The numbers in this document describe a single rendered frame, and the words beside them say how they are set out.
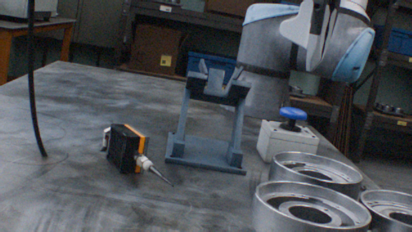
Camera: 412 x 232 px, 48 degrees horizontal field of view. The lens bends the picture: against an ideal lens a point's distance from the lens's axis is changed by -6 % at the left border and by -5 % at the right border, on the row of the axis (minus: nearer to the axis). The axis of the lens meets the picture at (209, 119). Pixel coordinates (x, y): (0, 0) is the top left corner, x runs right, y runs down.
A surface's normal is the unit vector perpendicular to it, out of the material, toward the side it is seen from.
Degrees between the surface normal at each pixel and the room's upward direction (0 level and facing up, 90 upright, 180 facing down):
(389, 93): 90
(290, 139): 90
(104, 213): 0
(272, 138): 90
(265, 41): 92
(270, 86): 72
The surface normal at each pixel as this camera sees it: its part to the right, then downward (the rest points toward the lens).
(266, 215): -0.83, -0.04
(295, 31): -0.46, 0.15
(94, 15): 0.06, 0.22
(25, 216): 0.18, -0.96
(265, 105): 0.15, -0.07
